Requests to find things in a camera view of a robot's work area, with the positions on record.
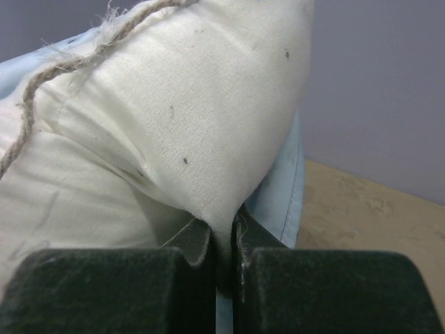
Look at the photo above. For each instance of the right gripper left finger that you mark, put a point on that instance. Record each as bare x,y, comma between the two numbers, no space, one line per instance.
159,290

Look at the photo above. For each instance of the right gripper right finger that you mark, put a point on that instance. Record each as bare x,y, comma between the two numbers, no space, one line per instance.
277,289

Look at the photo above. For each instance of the light blue pillowcase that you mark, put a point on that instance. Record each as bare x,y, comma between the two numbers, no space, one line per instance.
288,195

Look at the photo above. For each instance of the white pillow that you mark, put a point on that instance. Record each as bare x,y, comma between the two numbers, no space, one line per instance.
174,121

